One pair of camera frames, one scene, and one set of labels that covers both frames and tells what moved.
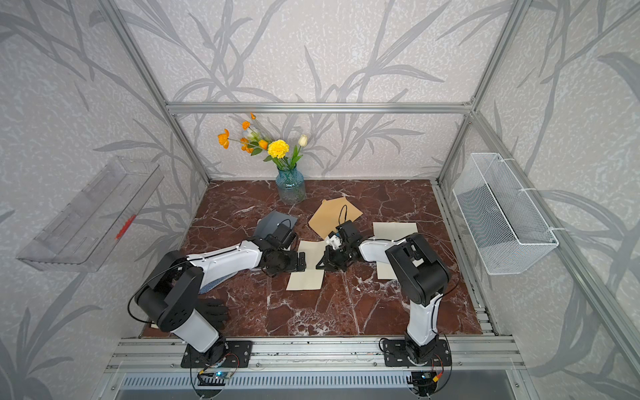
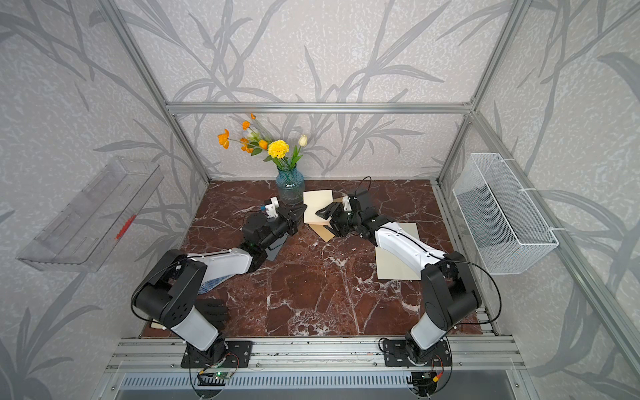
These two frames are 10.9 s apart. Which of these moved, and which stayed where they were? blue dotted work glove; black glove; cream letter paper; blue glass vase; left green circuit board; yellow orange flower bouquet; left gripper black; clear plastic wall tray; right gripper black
Moved: cream letter paper; right gripper black; left gripper black
Stayed: clear plastic wall tray; blue dotted work glove; blue glass vase; yellow orange flower bouquet; left green circuit board; black glove
